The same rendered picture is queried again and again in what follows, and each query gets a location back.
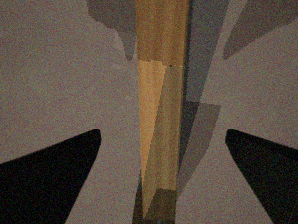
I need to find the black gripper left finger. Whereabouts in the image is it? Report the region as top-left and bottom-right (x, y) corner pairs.
(0, 129), (101, 224)

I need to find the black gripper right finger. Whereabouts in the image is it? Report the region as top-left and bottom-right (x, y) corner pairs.
(225, 129), (298, 224)

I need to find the brown wooden post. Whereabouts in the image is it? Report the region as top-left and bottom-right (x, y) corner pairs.
(132, 191), (175, 224)

